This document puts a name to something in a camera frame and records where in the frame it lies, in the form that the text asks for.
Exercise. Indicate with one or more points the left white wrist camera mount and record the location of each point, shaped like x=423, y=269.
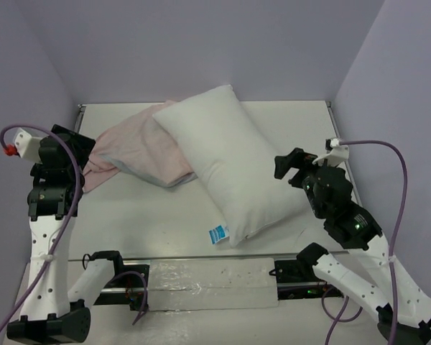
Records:
x=25, y=145

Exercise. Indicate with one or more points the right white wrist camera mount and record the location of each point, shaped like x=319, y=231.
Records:
x=336, y=153

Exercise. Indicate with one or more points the blue and pink printed pillowcase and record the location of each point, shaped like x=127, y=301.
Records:
x=138, y=146

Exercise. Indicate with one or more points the blue white pillow tag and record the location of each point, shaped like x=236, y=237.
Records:
x=218, y=234

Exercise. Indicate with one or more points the white pillow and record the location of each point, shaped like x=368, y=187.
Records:
x=233, y=160

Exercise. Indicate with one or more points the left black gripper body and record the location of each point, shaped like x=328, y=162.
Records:
x=36, y=170

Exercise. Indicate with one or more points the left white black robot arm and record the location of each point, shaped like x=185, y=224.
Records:
x=49, y=311

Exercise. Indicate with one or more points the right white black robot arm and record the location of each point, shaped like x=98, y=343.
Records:
x=401, y=310

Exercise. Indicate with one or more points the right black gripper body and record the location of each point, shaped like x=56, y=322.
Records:
x=314, y=202

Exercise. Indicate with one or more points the silver base mounting rail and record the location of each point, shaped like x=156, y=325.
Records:
x=212, y=284

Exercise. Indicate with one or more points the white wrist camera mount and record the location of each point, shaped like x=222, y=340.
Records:
x=336, y=153
x=25, y=145

